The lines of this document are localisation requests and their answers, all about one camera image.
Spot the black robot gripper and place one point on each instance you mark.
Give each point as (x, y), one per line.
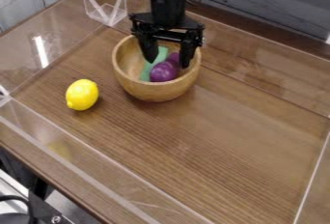
(165, 23)

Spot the brown wooden bowl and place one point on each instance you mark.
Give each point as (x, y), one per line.
(128, 63)

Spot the green rectangular block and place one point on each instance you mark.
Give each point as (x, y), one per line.
(148, 66)

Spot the black metal bracket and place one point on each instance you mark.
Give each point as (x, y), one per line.
(45, 213)

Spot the purple toy eggplant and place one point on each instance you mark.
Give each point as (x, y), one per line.
(164, 71)

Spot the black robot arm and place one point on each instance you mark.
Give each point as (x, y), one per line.
(167, 24)

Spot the clear acrylic tray enclosure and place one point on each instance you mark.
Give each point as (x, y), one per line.
(232, 154)

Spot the yellow toy lemon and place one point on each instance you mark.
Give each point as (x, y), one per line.
(81, 95)

